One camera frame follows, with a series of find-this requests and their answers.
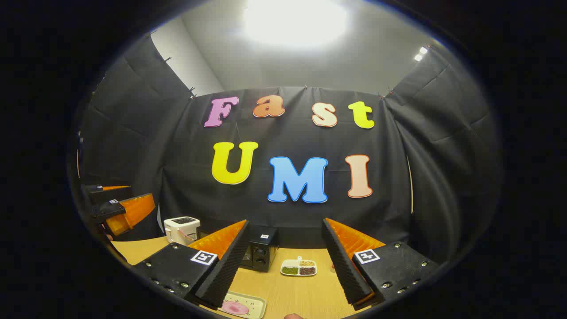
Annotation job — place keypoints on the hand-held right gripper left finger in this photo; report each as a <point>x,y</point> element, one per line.
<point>230,266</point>

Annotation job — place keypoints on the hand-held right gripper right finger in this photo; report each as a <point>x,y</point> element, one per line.
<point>343,266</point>

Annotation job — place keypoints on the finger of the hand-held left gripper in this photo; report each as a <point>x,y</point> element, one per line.
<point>135,212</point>
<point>102,193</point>

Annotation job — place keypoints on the black electric oven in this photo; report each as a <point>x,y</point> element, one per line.
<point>261,252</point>

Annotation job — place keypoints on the pink ham slice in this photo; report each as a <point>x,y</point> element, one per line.
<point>234,308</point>

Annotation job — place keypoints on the pale rectangular tray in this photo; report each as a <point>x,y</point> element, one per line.
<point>254,303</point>

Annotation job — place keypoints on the white divided plate with beans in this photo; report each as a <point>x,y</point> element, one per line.
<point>299,266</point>

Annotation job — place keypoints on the white toaster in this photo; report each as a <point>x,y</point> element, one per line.
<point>179,232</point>

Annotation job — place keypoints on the pink thin stick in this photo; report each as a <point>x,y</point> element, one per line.
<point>187,236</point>

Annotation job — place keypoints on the black backdrop cloth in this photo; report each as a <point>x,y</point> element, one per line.
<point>288,137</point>

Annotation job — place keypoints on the small ceiling spotlight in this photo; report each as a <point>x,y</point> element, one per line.
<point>421,53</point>

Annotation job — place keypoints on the large ceiling light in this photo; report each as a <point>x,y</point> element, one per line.
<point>294,22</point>

